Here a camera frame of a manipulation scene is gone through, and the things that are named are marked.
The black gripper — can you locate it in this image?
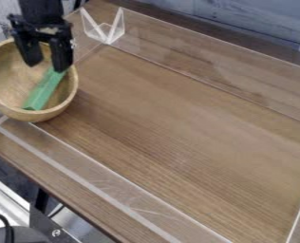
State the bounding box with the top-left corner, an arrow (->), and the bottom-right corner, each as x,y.
7,0 -> 74,72

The brown wooden bowl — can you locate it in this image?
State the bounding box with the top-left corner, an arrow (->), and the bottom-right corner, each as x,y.
0,39 -> 79,122

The green rectangular block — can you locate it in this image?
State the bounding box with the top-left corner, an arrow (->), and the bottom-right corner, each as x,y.
22,67 -> 66,111

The black metal table leg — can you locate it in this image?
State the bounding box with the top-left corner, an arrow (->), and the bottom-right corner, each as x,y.
35,189 -> 50,214

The dark grey round base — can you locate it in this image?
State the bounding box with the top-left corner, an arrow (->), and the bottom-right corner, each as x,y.
0,226 -> 52,243

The clear acrylic corner bracket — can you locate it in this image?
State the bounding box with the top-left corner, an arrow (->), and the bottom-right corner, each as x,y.
81,8 -> 125,45

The clear acrylic front wall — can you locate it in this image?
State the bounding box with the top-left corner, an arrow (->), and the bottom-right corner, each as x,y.
0,114 -> 232,243

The clear acrylic wall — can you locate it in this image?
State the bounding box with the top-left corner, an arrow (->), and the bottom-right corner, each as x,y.
70,7 -> 300,121
0,114 -> 232,243

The clear acrylic rear wall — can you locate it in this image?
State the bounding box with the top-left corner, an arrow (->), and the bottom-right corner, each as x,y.
70,7 -> 300,121

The grey metal bracket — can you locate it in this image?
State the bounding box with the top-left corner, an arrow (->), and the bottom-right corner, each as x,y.
30,207 -> 83,243

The black cable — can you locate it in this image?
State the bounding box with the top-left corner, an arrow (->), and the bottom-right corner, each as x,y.
0,212 -> 15,243

